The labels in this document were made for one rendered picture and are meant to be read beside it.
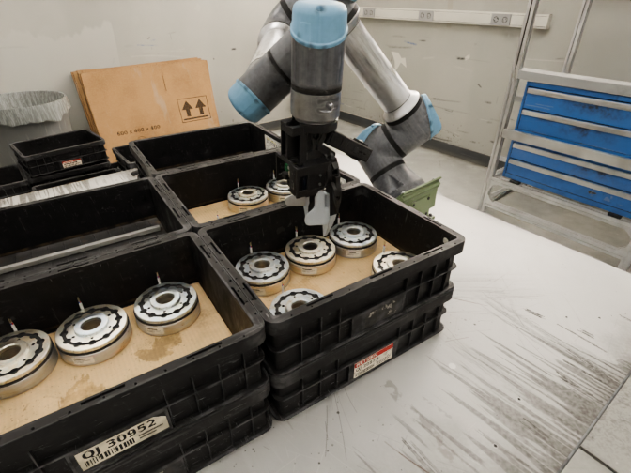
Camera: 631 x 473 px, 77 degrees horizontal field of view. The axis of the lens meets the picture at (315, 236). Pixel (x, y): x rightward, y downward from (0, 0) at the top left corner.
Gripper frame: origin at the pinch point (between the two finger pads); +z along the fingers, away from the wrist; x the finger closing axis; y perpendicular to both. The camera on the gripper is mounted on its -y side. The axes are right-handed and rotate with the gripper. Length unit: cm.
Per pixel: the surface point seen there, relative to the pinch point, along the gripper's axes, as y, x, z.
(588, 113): -190, -42, 22
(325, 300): 10.9, 18.3, -0.7
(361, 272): -6.2, 6.5, 10.5
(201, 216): 12.9, -32.7, 14.2
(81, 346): 42.3, 1.8, 7.5
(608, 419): -99, 46, 91
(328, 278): 0.3, 4.6, 10.7
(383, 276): 0.1, 18.4, -0.7
